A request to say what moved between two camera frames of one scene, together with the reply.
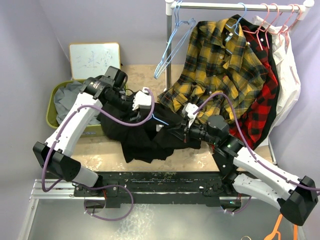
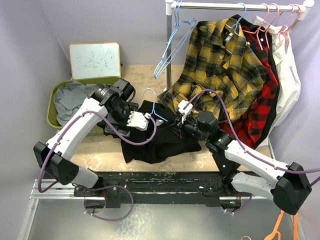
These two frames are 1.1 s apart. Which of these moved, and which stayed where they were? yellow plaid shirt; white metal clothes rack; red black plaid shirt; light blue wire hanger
Moved: light blue wire hanger
Stayed: yellow plaid shirt; red black plaid shirt; white metal clothes rack
